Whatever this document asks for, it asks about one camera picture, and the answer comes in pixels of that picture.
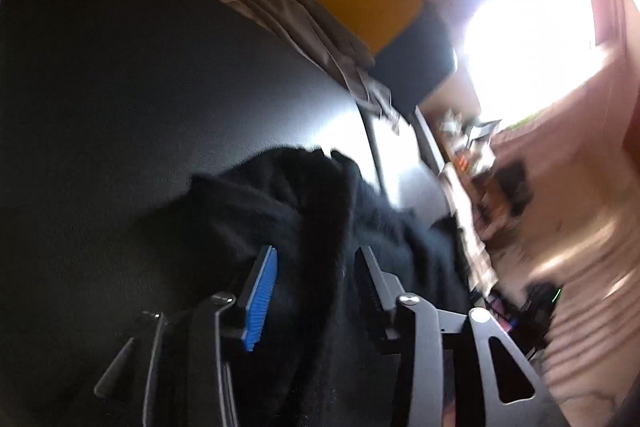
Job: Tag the black knitted garment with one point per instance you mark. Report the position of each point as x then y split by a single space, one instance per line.
315 364

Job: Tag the beige crumpled cloth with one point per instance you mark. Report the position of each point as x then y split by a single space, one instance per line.
325 42

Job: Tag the cluttered wooden side table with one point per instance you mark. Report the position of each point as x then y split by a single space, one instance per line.
499 194

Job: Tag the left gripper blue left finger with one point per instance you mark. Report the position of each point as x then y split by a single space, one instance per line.
255 298

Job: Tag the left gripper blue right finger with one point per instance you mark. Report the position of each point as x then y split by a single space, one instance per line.
378 292

